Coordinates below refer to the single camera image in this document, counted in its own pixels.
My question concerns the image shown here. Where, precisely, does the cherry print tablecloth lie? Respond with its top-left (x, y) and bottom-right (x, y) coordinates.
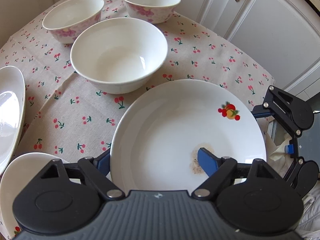
top-left (1, 0), bottom-right (274, 162)

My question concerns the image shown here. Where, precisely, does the plain white bowl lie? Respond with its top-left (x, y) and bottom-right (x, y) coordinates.
top-left (70, 17), bottom-right (168, 94)

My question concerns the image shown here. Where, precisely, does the far white fruit plate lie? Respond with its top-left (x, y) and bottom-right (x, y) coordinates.
top-left (0, 66), bottom-right (25, 173)

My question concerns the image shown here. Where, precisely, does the pink floral bowl left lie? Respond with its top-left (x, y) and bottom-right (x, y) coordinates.
top-left (42, 0), bottom-right (105, 44)

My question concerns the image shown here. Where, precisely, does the pink floral bowl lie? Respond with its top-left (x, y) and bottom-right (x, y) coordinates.
top-left (123, 0), bottom-right (181, 24)
top-left (42, 0), bottom-right (105, 44)

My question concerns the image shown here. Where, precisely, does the pink floral bowl right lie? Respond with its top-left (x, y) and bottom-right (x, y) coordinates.
top-left (123, 0), bottom-right (181, 24)

